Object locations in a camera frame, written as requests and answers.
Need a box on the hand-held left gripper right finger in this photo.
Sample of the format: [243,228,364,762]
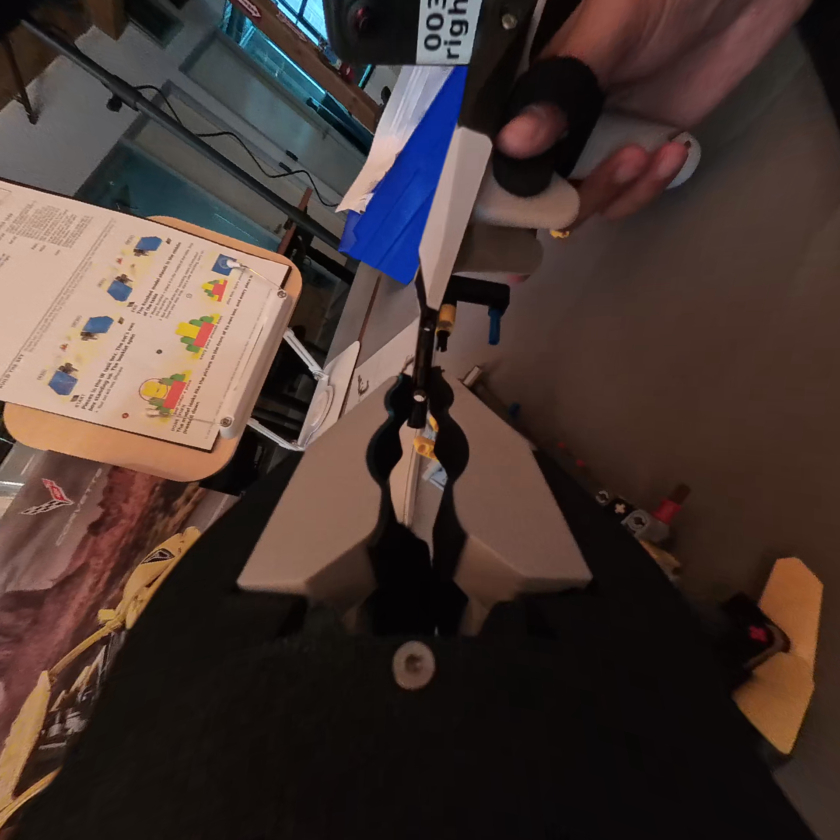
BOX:
[420,375,595,636]

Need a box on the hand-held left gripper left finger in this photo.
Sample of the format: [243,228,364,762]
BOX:
[236,375,434,636]

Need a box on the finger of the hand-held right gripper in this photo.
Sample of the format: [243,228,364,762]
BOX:
[417,125,494,312]

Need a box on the black lego beam yellow axle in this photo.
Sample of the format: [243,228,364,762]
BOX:
[407,276,513,431]

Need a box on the lego car model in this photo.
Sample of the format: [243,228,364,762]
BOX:
[594,482,824,756]

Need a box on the printed lego set box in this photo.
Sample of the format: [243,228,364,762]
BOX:
[0,453,237,815]

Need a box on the person's right hand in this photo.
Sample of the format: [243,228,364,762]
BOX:
[493,0,800,223]

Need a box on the blue plastic bin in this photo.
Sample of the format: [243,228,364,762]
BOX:
[338,66,470,286]

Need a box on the printed instruction sheet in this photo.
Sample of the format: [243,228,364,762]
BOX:
[0,178,294,455]

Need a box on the black metal pole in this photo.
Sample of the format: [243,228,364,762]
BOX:
[20,20,342,247]

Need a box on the black cable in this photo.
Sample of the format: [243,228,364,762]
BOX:
[115,84,329,206]

